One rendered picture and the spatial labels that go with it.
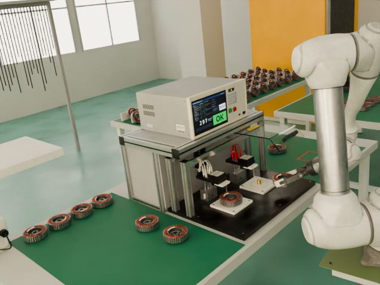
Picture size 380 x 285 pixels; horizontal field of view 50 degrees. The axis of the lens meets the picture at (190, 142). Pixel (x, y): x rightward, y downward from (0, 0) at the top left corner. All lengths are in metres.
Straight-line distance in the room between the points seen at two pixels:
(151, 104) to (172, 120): 0.16
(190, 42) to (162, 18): 3.87
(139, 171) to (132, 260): 0.54
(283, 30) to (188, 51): 1.40
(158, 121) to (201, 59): 3.92
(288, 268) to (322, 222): 1.41
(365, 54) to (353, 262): 0.76
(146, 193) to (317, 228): 0.97
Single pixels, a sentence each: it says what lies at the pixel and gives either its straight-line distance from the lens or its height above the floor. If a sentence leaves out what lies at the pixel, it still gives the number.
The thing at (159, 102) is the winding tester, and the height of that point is 1.28.
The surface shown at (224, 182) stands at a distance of 2.02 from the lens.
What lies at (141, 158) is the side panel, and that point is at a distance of 2.08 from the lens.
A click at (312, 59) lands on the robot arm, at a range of 1.44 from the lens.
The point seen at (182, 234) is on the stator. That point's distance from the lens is 1.82.
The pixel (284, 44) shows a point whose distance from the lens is 5.71.
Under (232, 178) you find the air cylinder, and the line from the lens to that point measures 2.27.
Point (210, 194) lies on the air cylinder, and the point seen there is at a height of 0.80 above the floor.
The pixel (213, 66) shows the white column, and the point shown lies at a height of 0.80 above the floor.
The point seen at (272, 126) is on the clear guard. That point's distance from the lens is 2.21.
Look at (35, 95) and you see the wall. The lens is 8.44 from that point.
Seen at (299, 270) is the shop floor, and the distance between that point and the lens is 2.90.
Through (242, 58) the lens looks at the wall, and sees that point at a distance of 8.46.
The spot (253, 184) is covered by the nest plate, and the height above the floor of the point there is 0.78.
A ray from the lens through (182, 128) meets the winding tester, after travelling 1.97.
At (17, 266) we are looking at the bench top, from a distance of 1.97.
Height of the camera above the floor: 1.74
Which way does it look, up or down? 19 degrees down
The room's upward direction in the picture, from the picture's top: 6 degrees counter-clockwise
